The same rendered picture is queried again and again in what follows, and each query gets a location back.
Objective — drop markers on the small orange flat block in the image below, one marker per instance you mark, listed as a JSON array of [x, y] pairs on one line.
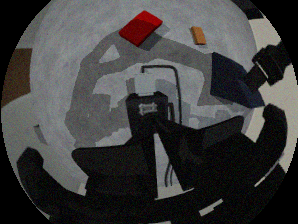
[[198, 36]]

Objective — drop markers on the red rectangular block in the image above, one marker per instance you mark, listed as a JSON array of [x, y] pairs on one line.
[[139, 28]]

